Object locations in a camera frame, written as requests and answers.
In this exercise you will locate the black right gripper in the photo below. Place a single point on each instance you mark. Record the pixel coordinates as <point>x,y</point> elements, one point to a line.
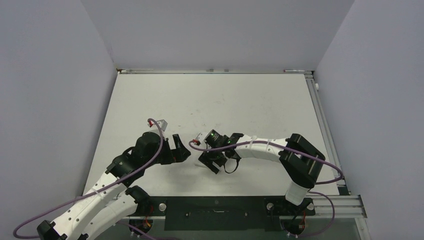
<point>207,157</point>

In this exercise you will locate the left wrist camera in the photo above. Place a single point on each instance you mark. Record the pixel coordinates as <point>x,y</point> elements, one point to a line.
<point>161,124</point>

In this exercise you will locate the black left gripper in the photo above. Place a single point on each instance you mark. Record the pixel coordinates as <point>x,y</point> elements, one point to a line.
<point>180,153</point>

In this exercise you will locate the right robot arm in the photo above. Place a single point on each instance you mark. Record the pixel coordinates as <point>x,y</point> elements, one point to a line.
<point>301,160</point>

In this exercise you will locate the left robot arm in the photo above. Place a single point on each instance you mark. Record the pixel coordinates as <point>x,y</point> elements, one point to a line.
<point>115,196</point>

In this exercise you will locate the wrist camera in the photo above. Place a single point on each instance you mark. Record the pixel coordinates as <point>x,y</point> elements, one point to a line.
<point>161,124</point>
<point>199,140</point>

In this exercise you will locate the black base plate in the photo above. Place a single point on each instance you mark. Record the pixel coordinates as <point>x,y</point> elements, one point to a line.
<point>224,213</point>

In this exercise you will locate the white remote control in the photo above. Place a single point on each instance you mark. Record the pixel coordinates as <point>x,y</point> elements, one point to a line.
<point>200,165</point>

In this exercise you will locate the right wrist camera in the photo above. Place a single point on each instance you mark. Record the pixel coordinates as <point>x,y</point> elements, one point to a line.
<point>199,140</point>

